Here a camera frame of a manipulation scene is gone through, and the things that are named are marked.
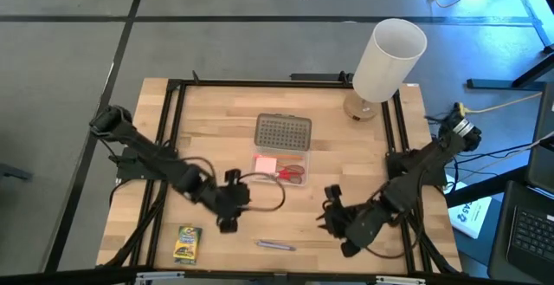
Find black desk leg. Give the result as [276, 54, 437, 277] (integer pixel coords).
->
[466, 0, 554, 92]

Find yellow green crayon box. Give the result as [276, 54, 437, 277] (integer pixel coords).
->
[172, 225, 204, 266]

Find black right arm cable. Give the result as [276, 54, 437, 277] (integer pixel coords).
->
[365, 215, 423, 261]

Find orange pencil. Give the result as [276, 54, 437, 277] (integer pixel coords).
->
[254, 153, 305, 162]

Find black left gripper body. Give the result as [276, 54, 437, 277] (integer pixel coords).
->
[209, 180, 253, 223]

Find white printed box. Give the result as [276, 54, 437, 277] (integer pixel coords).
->
[447, 180, 493, 240]

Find purple pen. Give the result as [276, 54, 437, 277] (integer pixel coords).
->
[255, 239, 298, 253]

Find clear pencil box grey lid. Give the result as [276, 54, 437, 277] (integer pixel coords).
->
[248, 112, 313, 188]

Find red handled scissors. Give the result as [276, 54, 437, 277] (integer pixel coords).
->
[275, 163, 306, 186]

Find white shade table lamp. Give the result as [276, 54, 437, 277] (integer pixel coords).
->
[342, 17, 428, 123]

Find black overhead rig rail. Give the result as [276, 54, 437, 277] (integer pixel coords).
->
[0, 265, 554, 285]

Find black laptop keyboard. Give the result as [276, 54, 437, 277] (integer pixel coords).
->
[487, 179, 554, 282]

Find yellow extension cable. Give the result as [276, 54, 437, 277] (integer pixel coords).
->
[467, 91, 543, 115]

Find pink sticky note pad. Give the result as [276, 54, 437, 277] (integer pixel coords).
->
[254, 156, 279, 175]

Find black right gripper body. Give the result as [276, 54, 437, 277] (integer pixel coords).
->
[316, 197, 361, 240]

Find black aluminium table frame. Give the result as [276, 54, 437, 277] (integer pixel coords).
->
[97, 70, 462, 275]

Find dark monitor screen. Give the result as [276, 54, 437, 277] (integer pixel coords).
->
[525, 82, 554, 196]

